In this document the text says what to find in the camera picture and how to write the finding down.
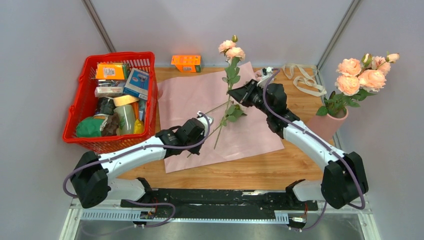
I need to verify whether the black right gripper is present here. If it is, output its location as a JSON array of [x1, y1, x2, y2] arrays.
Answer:
[[227, 79, 273, 117]]

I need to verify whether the purple wrapping paper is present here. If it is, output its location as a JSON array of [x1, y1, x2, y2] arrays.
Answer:
[[158, 71, 284, 173]]

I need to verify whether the cream printed ribbon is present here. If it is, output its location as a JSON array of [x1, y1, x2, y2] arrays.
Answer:
[[281, 63, 327, 97]]

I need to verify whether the peach rose stem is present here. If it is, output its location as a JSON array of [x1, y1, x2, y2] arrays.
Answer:
[[316, 58, 362, 118], [350, 51, 400, 102]]

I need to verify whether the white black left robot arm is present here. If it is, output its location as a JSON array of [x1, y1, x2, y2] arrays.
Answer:
[[65, 112, 214, 209]]

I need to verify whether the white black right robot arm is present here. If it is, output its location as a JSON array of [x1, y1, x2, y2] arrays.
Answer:
[[228, 79, 369, 210]]

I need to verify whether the pink cylindrical vase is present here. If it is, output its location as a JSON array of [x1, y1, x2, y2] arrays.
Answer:
[[306, 106, 349, 142]]

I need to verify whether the yellow small packet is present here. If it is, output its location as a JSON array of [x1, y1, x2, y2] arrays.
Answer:
[[133, 119, 145, 134]]

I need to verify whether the orange cardboard box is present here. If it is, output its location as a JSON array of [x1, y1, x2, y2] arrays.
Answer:
[[171, 55, 202, 73]]

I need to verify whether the pale green bottle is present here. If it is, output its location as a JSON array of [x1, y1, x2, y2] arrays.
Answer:
[[114, 104, 136, 135]]

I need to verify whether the blue razor box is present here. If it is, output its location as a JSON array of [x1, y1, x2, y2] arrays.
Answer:
[[123, 68, 150, 100]]

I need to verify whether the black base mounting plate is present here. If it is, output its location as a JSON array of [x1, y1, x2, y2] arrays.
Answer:
[[140, 188, 318, 220]]

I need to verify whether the beige tape roll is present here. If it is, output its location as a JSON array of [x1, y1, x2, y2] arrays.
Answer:
[[113, 95, 139, 107]]

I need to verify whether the white red small box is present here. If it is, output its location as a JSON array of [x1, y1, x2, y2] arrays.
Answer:
[[94, 86, 124, 98]]

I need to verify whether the orange snack package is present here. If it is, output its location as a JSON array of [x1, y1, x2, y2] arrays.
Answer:
[[95, 62, 130, 81]]

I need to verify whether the green bag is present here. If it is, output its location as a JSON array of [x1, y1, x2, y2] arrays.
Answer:
[[76, 115, 108, 138]]

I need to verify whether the red plastic shopping basket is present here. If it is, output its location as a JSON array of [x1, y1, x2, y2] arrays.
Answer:
[[62, 51, 158, 153]]

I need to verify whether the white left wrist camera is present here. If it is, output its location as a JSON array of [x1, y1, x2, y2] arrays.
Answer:
[[196, 111, 214, 133]]

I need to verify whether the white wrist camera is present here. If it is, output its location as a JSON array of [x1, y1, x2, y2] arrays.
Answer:
[[254, 67, 274, 88], [196, 111, 214, 133]]

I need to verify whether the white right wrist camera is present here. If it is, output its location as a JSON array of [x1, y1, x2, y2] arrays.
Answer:
[[254, 67, 274, 88]]

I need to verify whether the aluminium table frame rail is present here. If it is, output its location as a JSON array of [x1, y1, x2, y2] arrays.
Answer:
[[60, 188, 380, 240]]

